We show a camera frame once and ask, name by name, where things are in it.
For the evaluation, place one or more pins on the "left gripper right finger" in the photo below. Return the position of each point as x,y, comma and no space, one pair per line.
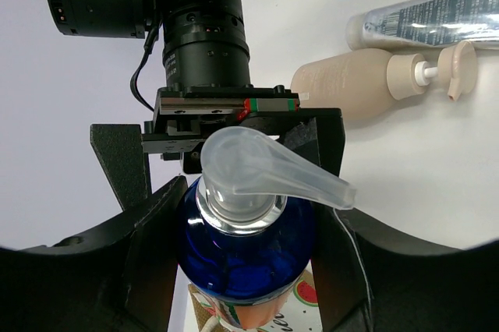
362,287

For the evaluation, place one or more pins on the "beige pump lotion bottle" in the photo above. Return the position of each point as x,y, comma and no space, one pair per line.
366,83

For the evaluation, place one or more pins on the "silver toothpaste tube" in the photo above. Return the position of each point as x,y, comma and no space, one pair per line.
426,24

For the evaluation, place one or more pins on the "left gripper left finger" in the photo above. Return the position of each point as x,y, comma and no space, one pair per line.
116,276

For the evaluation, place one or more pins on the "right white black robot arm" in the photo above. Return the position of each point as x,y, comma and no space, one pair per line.
204,40

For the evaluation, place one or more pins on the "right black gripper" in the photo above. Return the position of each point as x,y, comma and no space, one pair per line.
184,119

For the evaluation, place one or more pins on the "orange blue spray bottle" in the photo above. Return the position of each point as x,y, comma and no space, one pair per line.
245,229

